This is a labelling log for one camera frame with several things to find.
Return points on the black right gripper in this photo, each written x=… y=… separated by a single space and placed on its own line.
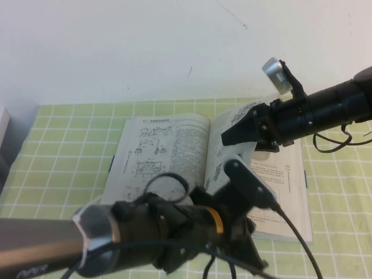
x=266 y=128

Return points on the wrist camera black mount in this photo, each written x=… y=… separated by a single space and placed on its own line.
x=277 y=75
x=244 y=180

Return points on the white box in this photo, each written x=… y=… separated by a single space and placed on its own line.
x=4 y=125

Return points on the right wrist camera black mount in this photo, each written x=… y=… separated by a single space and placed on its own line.
x=277 y=75

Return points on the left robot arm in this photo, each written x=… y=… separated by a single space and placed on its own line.
x=96 y=229

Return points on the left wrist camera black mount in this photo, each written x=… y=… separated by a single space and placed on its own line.
x=244 y=180

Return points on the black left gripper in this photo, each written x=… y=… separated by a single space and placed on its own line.
x=238 y=229

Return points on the technical book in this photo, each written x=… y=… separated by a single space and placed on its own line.
x=162 y=145

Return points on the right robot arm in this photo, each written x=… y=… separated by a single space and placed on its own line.
x=334 y=107

